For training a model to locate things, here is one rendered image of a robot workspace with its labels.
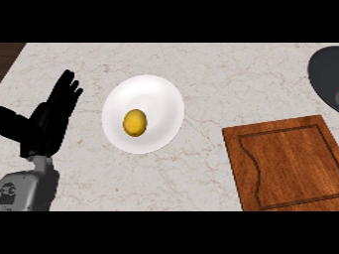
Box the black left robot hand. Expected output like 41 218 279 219
0 68 86 159

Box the brown wooden cutting board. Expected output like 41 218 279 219
221 114 339 212

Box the dark grey pan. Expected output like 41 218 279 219
307 45 339 121

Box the yellow lemon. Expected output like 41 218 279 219
121 108 149 138

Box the white oval plate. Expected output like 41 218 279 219
100 74 186 155

